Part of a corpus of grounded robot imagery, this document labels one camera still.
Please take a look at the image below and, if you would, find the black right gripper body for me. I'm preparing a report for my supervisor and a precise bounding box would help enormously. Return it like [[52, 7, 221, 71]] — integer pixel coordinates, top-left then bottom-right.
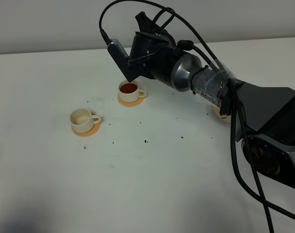
[[127, 30, 183, 80]]

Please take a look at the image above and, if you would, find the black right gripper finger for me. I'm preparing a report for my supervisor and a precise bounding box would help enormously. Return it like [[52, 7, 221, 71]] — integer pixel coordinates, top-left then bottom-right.
[[135, 12, 160, 33]]

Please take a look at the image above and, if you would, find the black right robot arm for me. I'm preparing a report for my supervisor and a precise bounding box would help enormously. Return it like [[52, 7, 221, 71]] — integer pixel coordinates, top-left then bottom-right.
[[128, 12, 295, 189]]

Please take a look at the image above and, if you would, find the beige round teapot coaster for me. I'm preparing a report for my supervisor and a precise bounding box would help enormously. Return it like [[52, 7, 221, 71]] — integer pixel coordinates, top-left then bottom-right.
[[212, 104, 232, 125]]

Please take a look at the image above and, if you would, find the white teacup far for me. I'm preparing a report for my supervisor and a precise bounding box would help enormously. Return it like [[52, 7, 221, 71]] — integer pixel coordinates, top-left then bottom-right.
[[119, 81, 147, 103]]

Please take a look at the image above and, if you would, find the white teacup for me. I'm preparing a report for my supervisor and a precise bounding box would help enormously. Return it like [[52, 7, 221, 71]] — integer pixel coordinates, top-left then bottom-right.
[[119, 81, 147, 103], [69, 108, 102, 133]]

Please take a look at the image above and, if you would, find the orange coaster far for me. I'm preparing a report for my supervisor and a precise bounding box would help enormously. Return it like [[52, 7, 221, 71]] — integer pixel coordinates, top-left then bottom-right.
[[118, 94, 144, 107]]

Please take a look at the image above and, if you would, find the orange coaster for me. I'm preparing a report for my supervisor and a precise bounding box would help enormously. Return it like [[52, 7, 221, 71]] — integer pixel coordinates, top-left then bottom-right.
[[118, 94, 144, 107], [71, 115, 102, 137]]

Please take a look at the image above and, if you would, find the orange coaster near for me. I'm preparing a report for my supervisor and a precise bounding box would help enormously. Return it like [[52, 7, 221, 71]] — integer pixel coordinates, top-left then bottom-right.
[[71, 115, 102, 137]]

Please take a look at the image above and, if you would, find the white teacup near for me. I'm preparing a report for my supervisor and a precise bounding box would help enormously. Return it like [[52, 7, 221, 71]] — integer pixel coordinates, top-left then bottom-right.
[[69, 108, 102, 133]]

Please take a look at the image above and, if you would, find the black right camera cable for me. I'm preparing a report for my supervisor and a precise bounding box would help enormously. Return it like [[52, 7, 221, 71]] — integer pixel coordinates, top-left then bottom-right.
[[99, 0, 295, 233]]

